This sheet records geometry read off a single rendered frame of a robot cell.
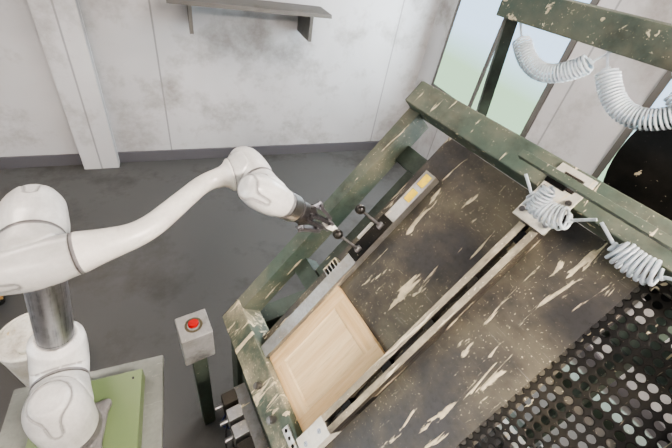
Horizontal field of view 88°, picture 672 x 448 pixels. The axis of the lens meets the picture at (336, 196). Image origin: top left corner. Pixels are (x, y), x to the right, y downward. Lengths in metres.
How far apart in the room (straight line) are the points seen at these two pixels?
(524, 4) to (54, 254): 1.58
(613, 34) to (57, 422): 1.97
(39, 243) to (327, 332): 0.90
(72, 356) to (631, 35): 1.97
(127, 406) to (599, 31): 2.00
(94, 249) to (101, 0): 2.94
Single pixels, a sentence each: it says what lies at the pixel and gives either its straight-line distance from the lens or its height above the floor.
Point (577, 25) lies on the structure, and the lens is 1.46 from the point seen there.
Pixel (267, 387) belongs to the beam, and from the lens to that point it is 1.51.
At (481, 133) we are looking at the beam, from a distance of 1.24.
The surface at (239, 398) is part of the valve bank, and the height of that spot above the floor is 0.74.
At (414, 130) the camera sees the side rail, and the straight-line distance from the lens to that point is 1.45.
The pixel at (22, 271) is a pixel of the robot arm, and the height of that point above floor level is 1.61.
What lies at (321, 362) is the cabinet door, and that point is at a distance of 1.39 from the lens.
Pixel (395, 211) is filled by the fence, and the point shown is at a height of 1.49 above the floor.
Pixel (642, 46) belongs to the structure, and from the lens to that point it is 1.39.
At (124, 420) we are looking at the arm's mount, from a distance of 1.62.
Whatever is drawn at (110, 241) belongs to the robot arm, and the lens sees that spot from 0.97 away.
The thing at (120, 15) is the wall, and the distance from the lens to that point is 3.72.
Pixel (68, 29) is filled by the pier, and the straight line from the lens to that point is 3.70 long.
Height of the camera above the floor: 2.27
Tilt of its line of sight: 37 degrees down
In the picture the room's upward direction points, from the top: 11 degrees clockwise
